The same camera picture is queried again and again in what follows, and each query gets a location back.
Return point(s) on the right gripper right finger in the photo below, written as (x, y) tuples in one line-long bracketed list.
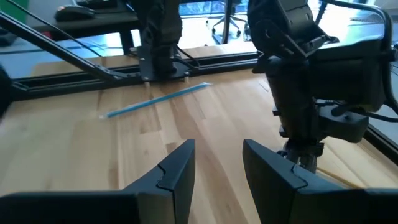
[(273, 193)]

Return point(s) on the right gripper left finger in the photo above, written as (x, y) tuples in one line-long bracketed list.
[(174, 186)]

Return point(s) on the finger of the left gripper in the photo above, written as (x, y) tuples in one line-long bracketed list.
[(309, 163), (290, 151)]

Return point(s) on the blue drinking straw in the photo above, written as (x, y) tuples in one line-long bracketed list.
[(155, 100)]

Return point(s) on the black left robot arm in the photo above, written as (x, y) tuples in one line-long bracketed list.
[(158, 31)]

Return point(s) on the grey desk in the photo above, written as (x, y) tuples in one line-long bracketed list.
[(93, 26)]

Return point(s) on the black computer mouse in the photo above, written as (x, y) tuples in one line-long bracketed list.
[(74, 13)]

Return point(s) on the green panel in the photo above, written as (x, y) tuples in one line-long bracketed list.
[(12, 9)]

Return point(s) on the black metal table frame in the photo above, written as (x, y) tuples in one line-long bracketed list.
[(77, 82)]

